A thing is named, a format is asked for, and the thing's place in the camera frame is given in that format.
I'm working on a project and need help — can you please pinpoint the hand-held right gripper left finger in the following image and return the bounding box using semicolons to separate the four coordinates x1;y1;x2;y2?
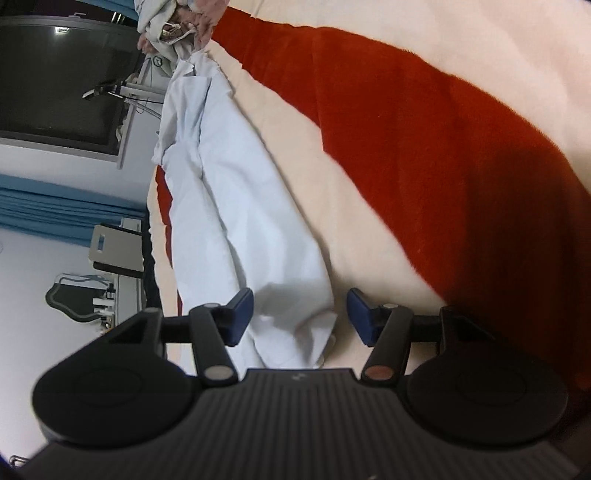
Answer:
108;287;256;387

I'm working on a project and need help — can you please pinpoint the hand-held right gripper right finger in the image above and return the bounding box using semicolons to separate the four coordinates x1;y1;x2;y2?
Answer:
346;287;492;387

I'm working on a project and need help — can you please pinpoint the white shirt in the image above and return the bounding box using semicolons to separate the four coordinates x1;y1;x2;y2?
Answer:
151;50;337;370

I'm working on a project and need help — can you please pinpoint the pile of clothes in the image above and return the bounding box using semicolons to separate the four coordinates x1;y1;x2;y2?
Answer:
139;0;229;51

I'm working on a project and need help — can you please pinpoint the white vanity desk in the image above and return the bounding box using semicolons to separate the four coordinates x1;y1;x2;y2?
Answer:
92;274;148;333

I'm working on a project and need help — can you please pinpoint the group of cosmetic bottles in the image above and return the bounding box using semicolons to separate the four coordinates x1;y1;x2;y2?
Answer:
92;284;116;319

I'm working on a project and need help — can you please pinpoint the white and black chair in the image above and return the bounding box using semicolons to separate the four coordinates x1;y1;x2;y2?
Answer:
88;217;160;308

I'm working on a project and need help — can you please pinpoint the wavy vanity mirror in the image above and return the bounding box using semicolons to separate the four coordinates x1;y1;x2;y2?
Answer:
45;273;109;324

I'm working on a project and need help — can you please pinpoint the striped fleece blanket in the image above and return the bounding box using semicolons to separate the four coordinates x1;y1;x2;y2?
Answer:
145;0;591;416

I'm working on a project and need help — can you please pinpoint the blue curtain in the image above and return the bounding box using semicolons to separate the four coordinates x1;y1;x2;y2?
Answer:
0;174;148;247
111;0;139;21

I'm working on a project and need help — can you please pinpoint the garment steamer stand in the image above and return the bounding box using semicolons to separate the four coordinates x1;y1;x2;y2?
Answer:
82;69;167;116

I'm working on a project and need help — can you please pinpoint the dark window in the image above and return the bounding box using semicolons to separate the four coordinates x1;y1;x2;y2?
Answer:
0;16;144;169

